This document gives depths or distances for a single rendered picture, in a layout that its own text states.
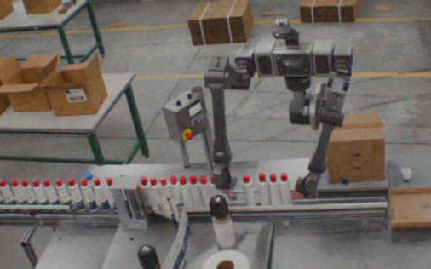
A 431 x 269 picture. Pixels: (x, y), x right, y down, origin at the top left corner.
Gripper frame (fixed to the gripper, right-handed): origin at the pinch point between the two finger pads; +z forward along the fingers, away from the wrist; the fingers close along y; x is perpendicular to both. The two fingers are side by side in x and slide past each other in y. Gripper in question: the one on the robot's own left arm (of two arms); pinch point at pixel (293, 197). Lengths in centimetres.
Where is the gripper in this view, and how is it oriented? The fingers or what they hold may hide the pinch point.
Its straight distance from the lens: 302.8
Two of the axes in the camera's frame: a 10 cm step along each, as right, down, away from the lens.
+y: -1.7, 5.6, -8.1
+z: -4.8, 6.7, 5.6
